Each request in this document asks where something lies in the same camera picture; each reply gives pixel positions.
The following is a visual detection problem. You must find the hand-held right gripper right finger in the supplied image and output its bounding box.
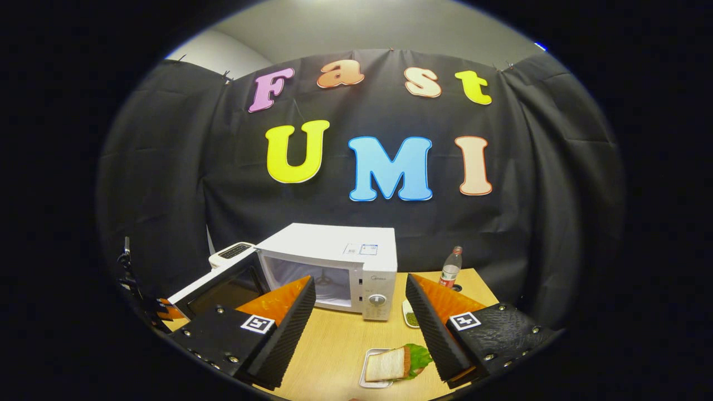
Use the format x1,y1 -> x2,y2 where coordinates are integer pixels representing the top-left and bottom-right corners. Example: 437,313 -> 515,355
405,273 -> 563,389

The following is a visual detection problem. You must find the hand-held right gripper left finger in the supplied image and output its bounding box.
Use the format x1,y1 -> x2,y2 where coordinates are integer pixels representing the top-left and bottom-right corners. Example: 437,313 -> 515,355
167,276 -> 316,390

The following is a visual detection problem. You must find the lettuce sandwich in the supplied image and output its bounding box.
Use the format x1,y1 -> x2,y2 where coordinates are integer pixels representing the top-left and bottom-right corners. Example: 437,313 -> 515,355
364,343 -> 434,383

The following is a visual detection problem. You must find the white microwave oven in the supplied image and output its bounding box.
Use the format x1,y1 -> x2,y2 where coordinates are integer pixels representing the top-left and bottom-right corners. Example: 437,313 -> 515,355
167,223 -> 399,322

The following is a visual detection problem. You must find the clear bottle with red label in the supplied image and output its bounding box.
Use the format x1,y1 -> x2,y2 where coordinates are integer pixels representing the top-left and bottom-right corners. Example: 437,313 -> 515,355
438,246 -> 463,288

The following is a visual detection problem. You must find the small white ribbed tray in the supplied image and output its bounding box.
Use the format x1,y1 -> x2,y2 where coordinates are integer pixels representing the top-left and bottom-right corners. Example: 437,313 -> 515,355
359,348 -> 393,389

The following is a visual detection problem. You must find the white toaster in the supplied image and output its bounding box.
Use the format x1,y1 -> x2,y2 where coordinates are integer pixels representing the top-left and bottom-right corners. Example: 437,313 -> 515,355
209,242 -> 257,269

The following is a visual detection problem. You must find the black backdrop cloth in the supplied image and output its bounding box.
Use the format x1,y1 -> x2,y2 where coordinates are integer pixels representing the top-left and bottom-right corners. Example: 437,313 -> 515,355
95,49 -> 627,335

